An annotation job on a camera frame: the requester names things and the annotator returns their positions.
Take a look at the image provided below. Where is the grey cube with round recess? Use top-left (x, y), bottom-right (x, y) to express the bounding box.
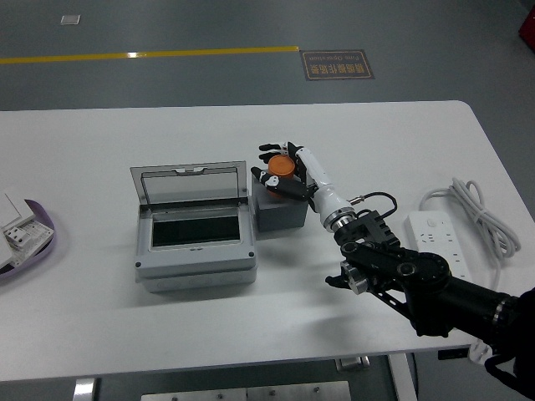
top-left (250, 175), bottom-right (309, 233)

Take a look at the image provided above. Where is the white table leg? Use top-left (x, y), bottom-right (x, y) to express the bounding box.
top-left (388, 353), bottom-right (419, 401)
top-left (73, 377), bottom-right (99, 401)

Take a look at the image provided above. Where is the grey plastic enclosure box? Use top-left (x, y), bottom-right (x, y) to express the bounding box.
top-left (134, 202), bottom-right (257, 293)

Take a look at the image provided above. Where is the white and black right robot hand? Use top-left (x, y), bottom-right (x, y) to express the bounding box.
top-left (249, 140), bottom-right (352, 226)

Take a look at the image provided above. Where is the grey metal base plate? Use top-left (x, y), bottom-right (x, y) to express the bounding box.
top-left (140, 380), bottom-right (352, 401)

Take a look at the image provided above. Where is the white socket module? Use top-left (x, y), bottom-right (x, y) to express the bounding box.
top-left (0, 220), bottom-right (55, 268)

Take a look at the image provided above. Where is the grey metal bracket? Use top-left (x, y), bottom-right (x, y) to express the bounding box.
top-left (336, 355), bottom-right (371, 371)

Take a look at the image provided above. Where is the white power cord with plug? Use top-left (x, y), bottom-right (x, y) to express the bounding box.
top-left (419, 177), bottom-right (522, 367)

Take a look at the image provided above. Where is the smoky transparent box lid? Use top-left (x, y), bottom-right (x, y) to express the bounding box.
top-left (130, 160), bottom-right (252, 207)

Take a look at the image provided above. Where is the brown floor sign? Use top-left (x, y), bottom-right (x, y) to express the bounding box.
top-left (299, 49), bottom-right (375, 81)

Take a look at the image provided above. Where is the red object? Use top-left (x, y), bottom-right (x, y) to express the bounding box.
top-left (517, 10), bottom-right (535, 47)

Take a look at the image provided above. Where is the orange cylinder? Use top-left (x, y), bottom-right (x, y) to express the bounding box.
top-left (266, 155), bottom-right (297, 197)

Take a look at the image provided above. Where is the white flat panel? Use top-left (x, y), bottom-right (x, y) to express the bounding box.
top-left (0, 192), bottom-right (24, 230)

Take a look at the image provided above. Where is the purple tray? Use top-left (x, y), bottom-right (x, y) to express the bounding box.
top-left (0, 199), bottom-right (59, 282)

